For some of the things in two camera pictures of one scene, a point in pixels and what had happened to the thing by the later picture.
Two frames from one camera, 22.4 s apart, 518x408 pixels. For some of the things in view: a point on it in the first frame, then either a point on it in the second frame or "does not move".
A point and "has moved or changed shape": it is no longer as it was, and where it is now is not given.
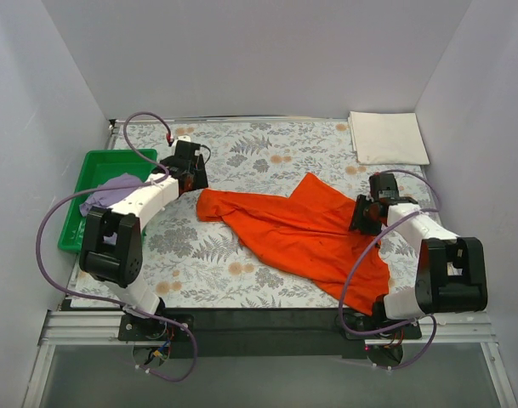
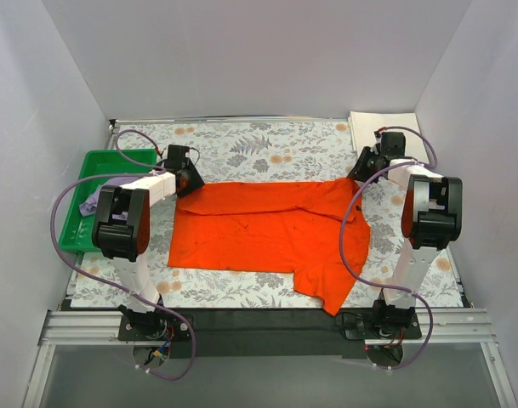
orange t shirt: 310,229 has moved or changed shape
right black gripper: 360,213 -> 360,166
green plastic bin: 100,166 does not move
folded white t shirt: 387,138 does not move
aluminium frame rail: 439,328 does not move
